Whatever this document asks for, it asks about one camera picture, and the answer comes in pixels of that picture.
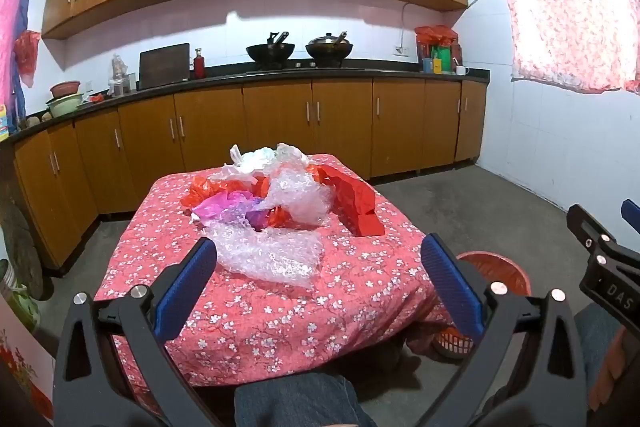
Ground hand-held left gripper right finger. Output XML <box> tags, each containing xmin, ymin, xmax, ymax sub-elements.
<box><xmin>415</xmin><ymin>234</ymin><xmax>588</xmax><ymax>427</ymax></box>

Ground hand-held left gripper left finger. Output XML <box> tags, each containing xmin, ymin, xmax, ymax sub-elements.
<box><xmin>52</xmin><ymin>237</ymin><xmax>226</xmax><ymax>427</ymax></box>

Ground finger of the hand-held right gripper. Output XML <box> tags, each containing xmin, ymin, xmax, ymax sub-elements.
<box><xmin>566</xmin><ymin>203</ymin><xmax>618</xmax><ymax>258</ymax></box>
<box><xmin>621</xmin><ymin>199</ymin><xmax>640</xmax><ymax>228</ymax></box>

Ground waste basket with red liner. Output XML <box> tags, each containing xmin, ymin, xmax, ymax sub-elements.
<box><xmin>430</xmin><ymin>251</ymin><xmax>533</xmax><ymax>360</ymax></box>

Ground pink plastic bag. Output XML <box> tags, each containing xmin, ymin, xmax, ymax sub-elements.
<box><xmin>191</xmin><ymin>190</ymin><xmax>268</xmax><ymax>230</ymax></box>

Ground large clear bubble wrap sheet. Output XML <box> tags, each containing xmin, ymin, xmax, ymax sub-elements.
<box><xmin>202</xmin><ymin>224</ymin><xmax>326</xmax><ymax>293</ymax></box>

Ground clear plastic wrap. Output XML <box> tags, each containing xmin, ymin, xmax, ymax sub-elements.
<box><xmin>276</xmin><ymin>143</ymin><xmax>313</xmax><ymax>172</ymax></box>

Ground person's right leg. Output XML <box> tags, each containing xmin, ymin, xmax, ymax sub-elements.
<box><xmin>572</xmin><ymin>307</ymin><xmax>626</xmax><ymax>403</ymax></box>

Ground person's leg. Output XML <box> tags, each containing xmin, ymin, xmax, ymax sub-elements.
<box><xmin>234</xmin><ymin>372</ymin><xmax>378</xmax><ymax>427</ymax></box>
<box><xmin>572</xmin><ymin>307</ymin><xmax>626</xmax><ymax>403</ymax></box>

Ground red floral tablecloth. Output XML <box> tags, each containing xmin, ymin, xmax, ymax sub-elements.
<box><xmin>94</xmin><ymin>153</ymin><xmax>453</xmax><ymax>413</ymax></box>

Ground person's left leg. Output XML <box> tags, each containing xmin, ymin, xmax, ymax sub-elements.
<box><xmin>234</xmin><ymin>372</ymin><xmax>378</xmax><ymax>427</ymax></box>

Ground dark round wooden board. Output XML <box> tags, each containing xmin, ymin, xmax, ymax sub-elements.
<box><xmin>0</xmin><ymin>177</ymin><xmax>56</xmax><ymax>303</ymax></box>

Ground floral printed panel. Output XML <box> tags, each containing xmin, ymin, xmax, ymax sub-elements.
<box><xmin>0</xmin><ymin>292</ymin><xmax>56</xmax><ymax>425</ymax></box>

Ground wooden lower kitchen cabinets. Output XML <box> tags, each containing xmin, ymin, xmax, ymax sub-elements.
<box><xmin>12</xmin><ymin>77</ymin><xmax>488</xmax><ymax>278</ymax></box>

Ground black kitchen countertop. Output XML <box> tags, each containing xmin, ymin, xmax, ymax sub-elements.
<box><xmin>0</xmin><ymin>59</ymin><xmax>491</xmax><ymax>148</ymax></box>

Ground pale green basin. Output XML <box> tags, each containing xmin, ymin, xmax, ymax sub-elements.
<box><xmin>46</xmin><ymin>93</ymin><xmax>87</xmax><ymax>118</ymax></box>

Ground pink floral curtain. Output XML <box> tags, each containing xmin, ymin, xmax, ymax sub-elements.
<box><xmin>490</xmin><ymin>0</ymin><xmax>640</xmax><ymax>95</ymax></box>

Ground clear jar with plastic bag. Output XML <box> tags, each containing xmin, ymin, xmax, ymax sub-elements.
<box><xmin>108</xmin><ymin>54</ymin><xmax>138</xmax><ymax>98</ymax></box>

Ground dark cutting board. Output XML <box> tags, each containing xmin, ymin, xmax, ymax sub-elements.
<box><xmin>137</xmin><ymin>43</ymin><xmax>191</xmax><ymax>90</ymax></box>

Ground brown red basin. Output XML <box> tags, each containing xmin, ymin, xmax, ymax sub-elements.
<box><xmin>49</xmin><ymin>80</ymin><xmax>82</xmax><ymax>99</ymax></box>

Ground black open wok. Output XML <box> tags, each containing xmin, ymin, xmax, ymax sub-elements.
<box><xmin>245</xmin><ymin>32</ymin><xmax>297</xmax><ymax>68</ymax></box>

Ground red plastic bag over bottles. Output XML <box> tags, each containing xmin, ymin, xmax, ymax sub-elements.
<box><xmin>414</xmin><ymin>25</ymin><xmax>459</xmax><ymax>58</ymax></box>

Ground black wok with lid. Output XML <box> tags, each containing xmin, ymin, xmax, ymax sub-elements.
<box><xmin>305</xmin><ymin>32</ymin><xmax>355</xmax><ymax>68</ymax></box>

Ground hanging red plastic bag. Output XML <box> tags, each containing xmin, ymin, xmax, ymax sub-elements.
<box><xmin>13</xmin><ymin>30</ymin><xmax>42</xmax><ymax>89</ymax></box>

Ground pink and blue hanging cloth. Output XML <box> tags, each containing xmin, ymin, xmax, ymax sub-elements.
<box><xmin>0</xmin><ymin>0</ymin><xmax>41</xmax><ymax>118</ymax></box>

